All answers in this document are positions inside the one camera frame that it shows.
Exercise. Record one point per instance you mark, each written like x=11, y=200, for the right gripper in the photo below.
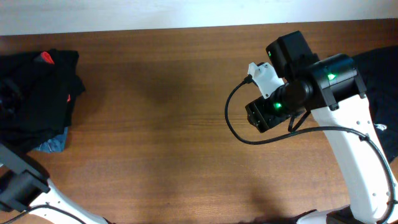
x=263, y=116

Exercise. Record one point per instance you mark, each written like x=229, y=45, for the black t-shirt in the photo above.
x=21, y=109

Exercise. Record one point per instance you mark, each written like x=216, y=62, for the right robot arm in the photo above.
x=333, y=92

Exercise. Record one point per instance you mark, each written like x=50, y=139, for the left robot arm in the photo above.
x=26, y=187

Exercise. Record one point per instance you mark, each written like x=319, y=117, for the crumpled black clothes pile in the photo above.
x=378, y=69

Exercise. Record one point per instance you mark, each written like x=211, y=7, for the blue denim garment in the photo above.
x=54, y=145

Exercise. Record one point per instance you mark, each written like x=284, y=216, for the black garment red waistband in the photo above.
x=52, y=77

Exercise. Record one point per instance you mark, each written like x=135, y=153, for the folded black clothes stack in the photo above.
x=26, y=141

